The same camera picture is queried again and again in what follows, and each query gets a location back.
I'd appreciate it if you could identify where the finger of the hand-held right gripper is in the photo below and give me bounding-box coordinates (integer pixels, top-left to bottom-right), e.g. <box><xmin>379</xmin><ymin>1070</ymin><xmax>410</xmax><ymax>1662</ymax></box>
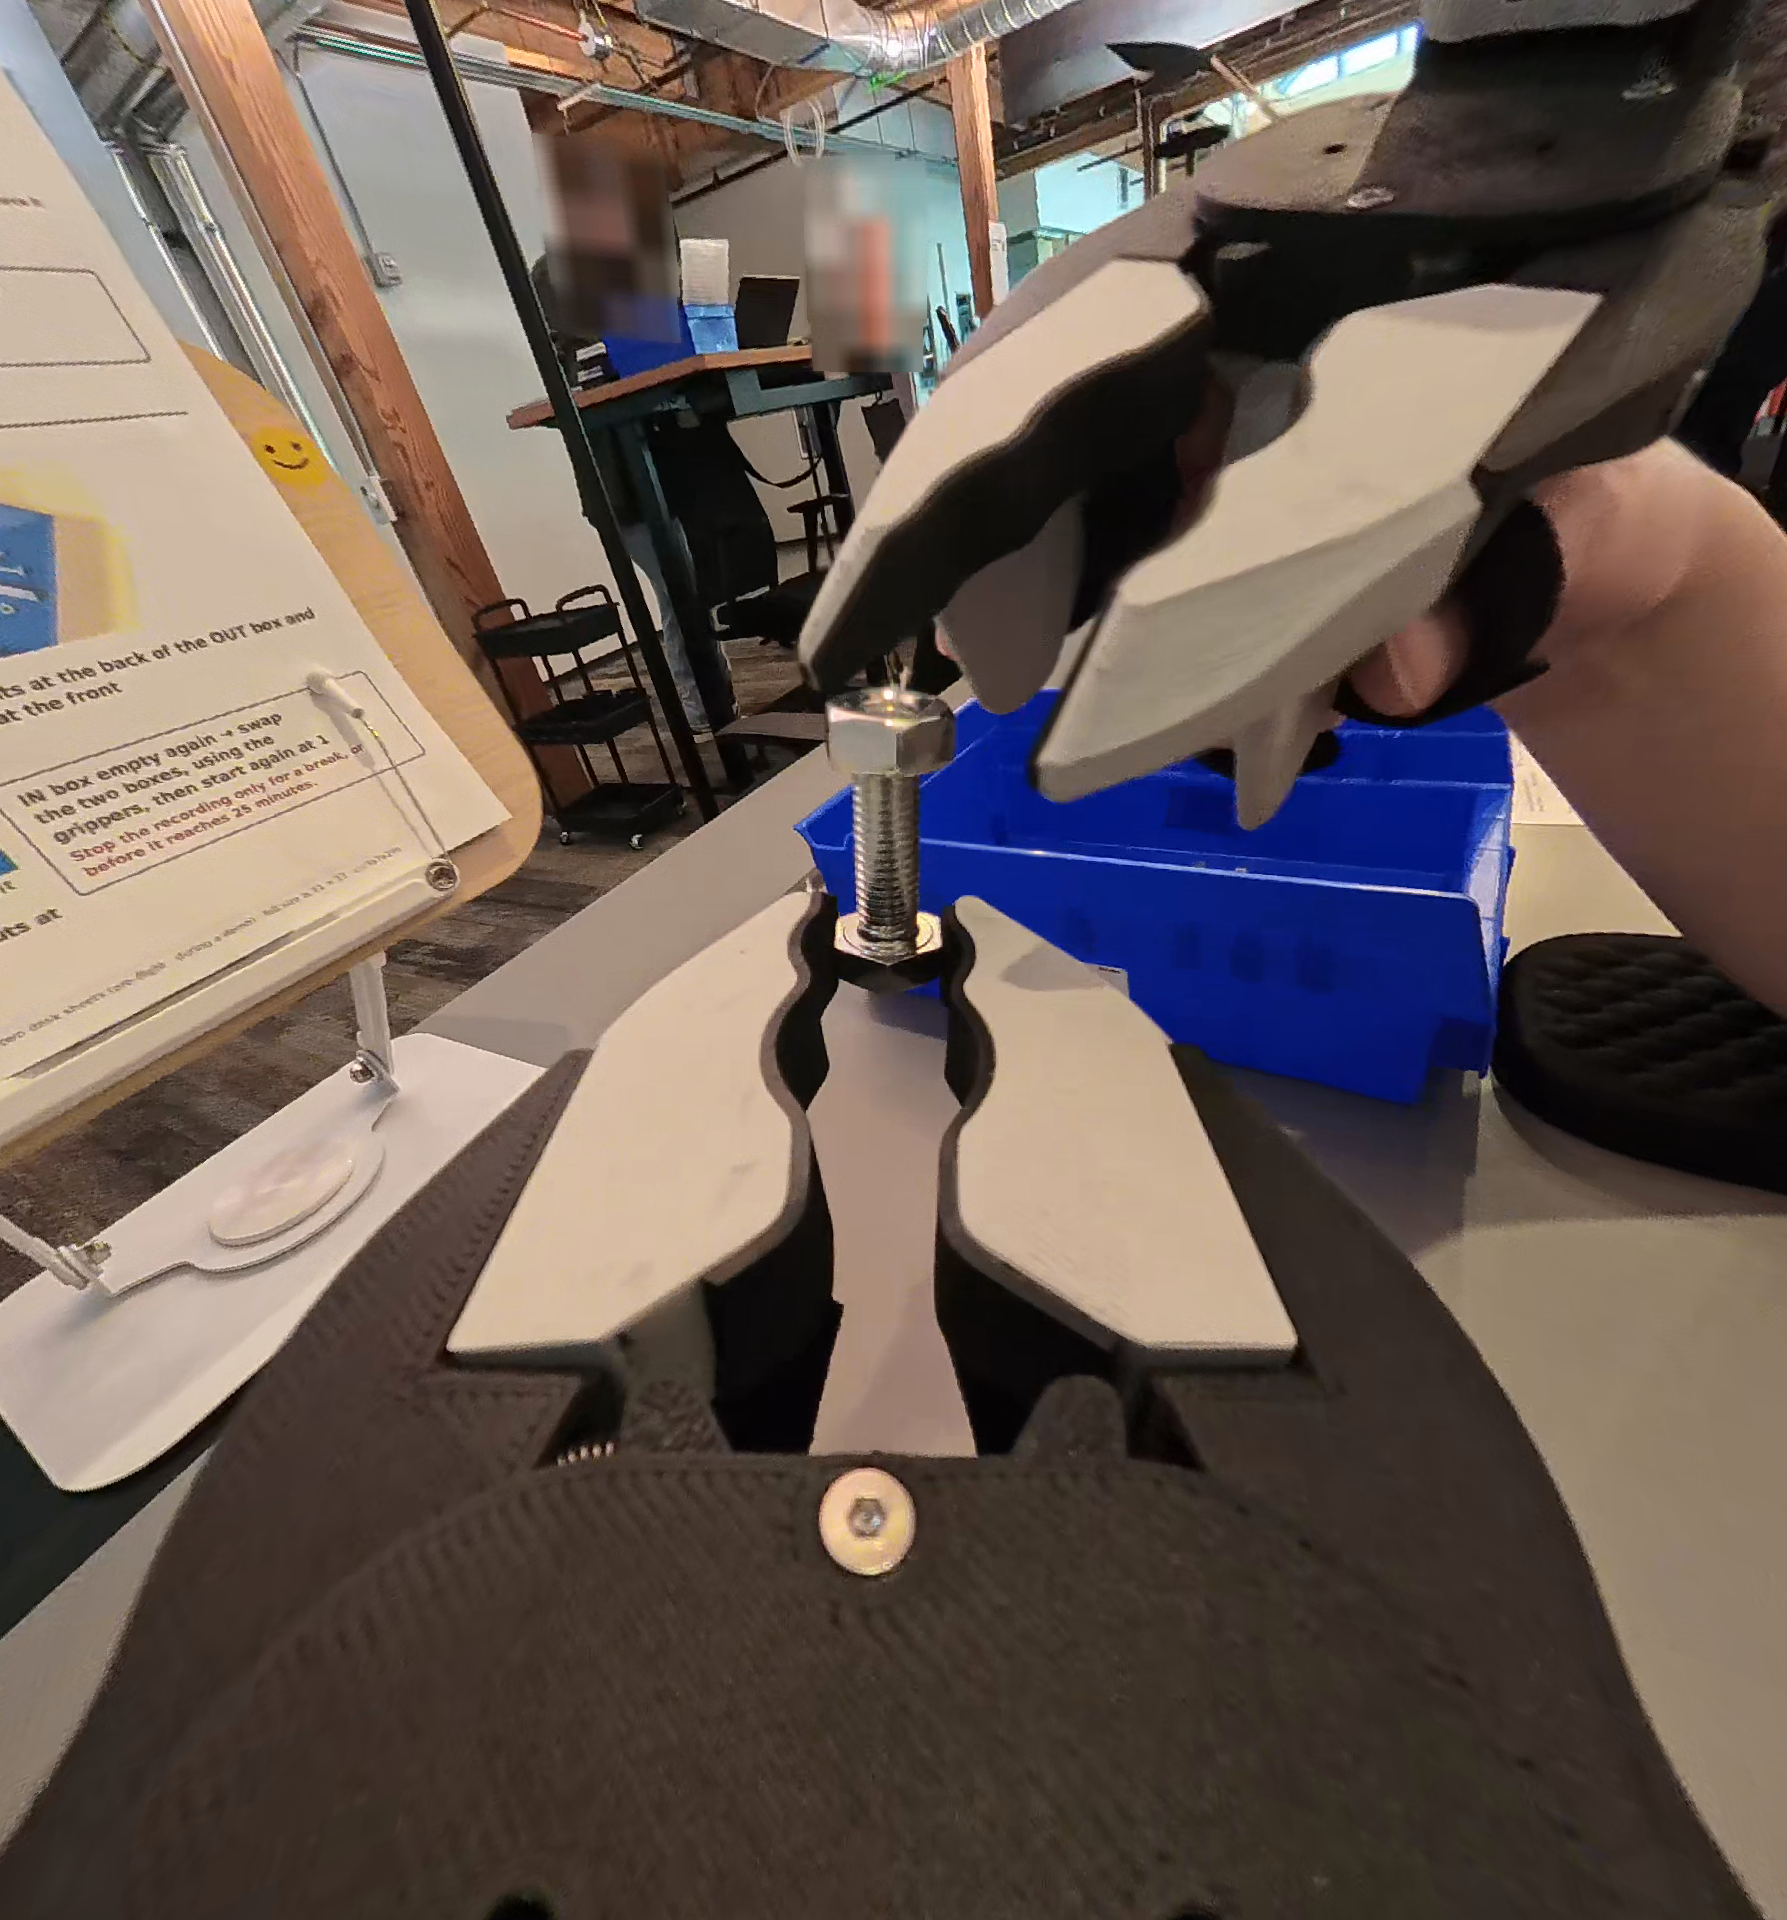
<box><xmin>797</xmin><ymin>258</ymin><xmax>1214</xmax><ymax>722</ymax></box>
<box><xmin>1035</xmin><ymin>286</ymin><xmax>1603</xmax><ymax>832</ymax></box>

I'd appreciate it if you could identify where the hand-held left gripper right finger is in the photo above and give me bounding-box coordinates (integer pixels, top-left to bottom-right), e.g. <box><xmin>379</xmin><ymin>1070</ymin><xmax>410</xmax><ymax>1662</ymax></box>
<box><xmin>935</xmin><ymin>895</ymin><xmax>1306</xmax><ymax>1372</ymax></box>

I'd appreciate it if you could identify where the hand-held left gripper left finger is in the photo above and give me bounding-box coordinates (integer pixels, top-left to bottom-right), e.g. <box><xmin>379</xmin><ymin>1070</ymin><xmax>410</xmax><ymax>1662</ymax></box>
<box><xmin>446</xmin><ymin>889</ymin><xmax>835</xmax><ymax>1372</ymax></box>

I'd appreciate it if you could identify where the blue plastic bin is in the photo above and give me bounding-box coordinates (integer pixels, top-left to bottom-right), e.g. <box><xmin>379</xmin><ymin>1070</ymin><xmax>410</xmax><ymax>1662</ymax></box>
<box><xmin>796</xmin><ymin>693</ymin><xmax>1520</xmax><ymax>1108</ymax></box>

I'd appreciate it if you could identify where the silver hex bolt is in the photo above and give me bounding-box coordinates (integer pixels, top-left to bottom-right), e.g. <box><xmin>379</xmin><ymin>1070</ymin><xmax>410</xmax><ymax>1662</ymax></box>
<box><xmin>839</xmin><ymin>767</ymin><xmax>935</xmax><ymax>968</ymax></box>

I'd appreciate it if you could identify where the person's right forearm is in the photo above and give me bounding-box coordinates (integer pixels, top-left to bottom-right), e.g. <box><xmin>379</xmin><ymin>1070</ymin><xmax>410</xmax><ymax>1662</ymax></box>
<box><xmin>1546</xmin><ymin>473</ymin><xmax>1787</xmax><ymax>1057</ymax></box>

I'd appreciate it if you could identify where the black elbow rest pad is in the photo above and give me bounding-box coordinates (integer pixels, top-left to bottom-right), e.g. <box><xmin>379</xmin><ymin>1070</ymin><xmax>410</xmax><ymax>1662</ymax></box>
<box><xmin>1492</xmin><ymin>930</ymin><xmax>1787</xmax><ymax>1211</ymax></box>

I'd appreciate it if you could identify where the person's right hand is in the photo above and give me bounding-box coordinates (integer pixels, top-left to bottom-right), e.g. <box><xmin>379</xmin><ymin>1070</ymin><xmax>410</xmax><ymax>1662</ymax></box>
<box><xmin>1345</xmin><ymin>441</ymin><xmax>1738</xmax><ymax>772</ymax></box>

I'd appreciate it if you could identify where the wooden pillar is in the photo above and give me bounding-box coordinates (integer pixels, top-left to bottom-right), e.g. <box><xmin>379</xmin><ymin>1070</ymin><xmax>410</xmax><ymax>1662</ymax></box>
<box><xmin>141</xmin><ymin>0</ymin><xmax>583</xmax><ymax>819</ymax></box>
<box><xmin>946</xmin><ymin>43</ymin><xmax>1009</xmax><ymax>325</ymax></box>

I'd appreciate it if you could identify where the printed paper sheet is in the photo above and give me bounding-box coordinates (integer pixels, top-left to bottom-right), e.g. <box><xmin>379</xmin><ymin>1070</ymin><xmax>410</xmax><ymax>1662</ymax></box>
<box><xmin>1509</xmin><ymin>732</ymin><xmax>1583</xmax><ymax>832</ymax></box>

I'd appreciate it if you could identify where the wooden top standing desk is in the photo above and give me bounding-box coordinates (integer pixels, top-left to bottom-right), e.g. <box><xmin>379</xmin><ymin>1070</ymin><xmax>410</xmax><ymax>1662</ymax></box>
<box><xmin>506</xmin><ymin>343</ymin><xmax>901</xmax><ymax>780</ymax></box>

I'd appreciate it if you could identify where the small blue storage bin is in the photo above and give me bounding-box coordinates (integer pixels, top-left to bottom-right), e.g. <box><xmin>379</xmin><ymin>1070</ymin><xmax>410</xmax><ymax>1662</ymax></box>
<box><xmin>603</xmin><ymin>297</ymin><xmax>735</xmax><ymax>380</ymax></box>

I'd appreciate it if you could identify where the black pole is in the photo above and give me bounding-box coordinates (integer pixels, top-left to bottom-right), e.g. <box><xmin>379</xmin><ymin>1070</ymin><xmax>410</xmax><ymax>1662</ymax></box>
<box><xmin>403</xmin><ymin>0</ymin><xmax>725</xmax><ymax>823</ymax></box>

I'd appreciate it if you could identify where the black utility cart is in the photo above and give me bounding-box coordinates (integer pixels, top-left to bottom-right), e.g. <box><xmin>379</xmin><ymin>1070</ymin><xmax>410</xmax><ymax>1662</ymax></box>
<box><xmin>470</xmin><ymin>582</ymin><xmax>687</xmax><ymax>850</ymax></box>

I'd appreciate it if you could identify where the white instruction sheet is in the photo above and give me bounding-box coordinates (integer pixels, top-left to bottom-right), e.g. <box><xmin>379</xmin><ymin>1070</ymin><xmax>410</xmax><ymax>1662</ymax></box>
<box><xmin>0</xmin><ymin>0</ymin><xmax>516</xmax><ymax>1186</ymax></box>

